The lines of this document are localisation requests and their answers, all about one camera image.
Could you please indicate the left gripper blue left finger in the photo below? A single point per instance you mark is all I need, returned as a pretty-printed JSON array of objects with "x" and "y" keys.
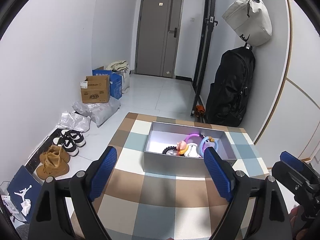
[{"x": 99, "y": 172}]

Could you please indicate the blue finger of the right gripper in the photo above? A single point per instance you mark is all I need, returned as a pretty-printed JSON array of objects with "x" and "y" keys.
[{"x": 291, "y": 160}]

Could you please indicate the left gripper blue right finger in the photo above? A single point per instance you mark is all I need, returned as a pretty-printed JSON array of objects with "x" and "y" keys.
[{"x": 221, "y": 173}]

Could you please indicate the pink pig doll keychain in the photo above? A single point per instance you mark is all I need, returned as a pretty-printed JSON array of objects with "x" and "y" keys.
[{"x": 182, "y": 147}]

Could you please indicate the white round badge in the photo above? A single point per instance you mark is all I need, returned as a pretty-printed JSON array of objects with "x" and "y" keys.
[{"x": 193, "y": 151}]

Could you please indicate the person's right hand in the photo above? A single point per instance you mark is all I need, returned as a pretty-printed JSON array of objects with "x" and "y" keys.
[{"x": 303, "y": 229}]

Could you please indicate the black white sneaker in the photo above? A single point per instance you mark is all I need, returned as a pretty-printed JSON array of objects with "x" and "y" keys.
[
  {"x": 74, "y": 135},
  {"x": 67, "y": 144}
]

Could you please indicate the tan suede boot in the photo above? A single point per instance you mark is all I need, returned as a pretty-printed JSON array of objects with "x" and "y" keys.
[
  {"x": 55, "y": 151},
  {"x": 52, "y": 170}
]

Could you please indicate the checkered plaid tablecloth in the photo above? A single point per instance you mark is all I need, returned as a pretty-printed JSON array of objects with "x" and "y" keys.
[{"x": 140, "y": 205}]

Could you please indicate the grey parcel bag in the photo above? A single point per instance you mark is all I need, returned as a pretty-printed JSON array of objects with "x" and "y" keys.
[{"x": 97, "y": 112}]

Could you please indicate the silver crumpled parcel bag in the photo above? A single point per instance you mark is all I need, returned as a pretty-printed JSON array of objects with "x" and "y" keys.
[{"x": 74, "y": 121}]

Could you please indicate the grey cardboard storage box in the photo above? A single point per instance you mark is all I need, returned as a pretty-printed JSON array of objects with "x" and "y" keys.
[{"x": 161, "y": 157}]

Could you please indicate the orange black tool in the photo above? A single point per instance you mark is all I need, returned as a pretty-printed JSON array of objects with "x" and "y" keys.
[{"x": 199, "y": 111}]

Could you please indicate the black backpack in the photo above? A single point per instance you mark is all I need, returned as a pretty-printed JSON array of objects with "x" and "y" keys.
[{"x": 229, "y": 93}]

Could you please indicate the brown cardboard box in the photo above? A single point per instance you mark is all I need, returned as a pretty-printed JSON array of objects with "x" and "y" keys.
[{"x": 95, "y": 89}]

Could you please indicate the navy jordan shopping bag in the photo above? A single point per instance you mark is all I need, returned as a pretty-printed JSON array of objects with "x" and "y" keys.
[{"x": 24, "y": 190}]

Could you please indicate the white plastic bag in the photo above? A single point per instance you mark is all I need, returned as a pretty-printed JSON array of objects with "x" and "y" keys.
[{"x": 125, "y": 75}]

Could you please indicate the blue cardboard box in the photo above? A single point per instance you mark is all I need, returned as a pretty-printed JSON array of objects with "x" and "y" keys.
[{"x": 115, "y": 81}]

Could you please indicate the folded beige cloth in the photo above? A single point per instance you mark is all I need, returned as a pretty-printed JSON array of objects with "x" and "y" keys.
[{"x": 117, "y": 66}]

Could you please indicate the beige canvas bag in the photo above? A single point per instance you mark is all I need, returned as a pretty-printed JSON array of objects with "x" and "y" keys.
[{"x": 250, "y": 20}]

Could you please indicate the grey brown door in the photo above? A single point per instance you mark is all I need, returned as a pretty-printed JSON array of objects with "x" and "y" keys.
[{"x": 158, "y": 33}]

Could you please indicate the black tripod stand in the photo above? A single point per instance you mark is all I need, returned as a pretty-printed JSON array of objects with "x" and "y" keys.
[{"x": 208, "y": 25}]

